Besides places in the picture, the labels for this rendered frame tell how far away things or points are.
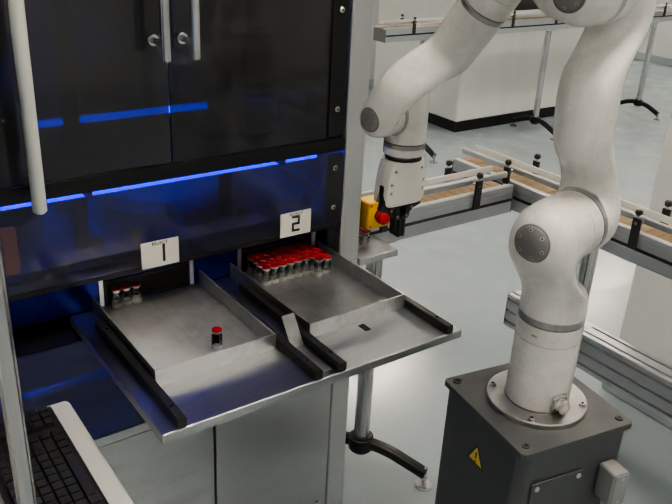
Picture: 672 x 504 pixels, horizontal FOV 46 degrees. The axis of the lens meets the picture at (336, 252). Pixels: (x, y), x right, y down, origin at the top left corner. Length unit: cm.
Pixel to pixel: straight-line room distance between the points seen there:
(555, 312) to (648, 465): 162
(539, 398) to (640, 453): 154
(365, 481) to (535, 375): 126
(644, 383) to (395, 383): 106
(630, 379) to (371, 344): 104
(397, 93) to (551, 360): 55
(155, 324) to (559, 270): 85
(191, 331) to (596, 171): 86
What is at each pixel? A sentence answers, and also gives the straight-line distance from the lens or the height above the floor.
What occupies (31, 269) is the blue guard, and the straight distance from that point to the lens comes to 162.
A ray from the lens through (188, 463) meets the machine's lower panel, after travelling 203.
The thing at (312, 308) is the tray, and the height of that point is 88.
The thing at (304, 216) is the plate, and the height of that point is 103.
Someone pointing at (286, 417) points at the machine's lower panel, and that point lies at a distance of 212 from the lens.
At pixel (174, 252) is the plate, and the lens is 172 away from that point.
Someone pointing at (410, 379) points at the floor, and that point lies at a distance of 316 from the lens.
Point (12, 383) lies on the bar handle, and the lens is 107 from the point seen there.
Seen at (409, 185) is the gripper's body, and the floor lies 120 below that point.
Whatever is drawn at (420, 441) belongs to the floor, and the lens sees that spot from 285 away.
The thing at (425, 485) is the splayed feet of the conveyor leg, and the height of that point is 1.
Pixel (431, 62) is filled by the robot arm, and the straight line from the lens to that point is 146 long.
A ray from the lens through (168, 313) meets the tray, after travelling 176.
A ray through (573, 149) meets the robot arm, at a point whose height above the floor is 137.
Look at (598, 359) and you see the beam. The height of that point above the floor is 50.
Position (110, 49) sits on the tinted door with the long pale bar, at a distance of 156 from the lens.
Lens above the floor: 173
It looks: 25 degrees down
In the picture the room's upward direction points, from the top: 3 degrees clockwise
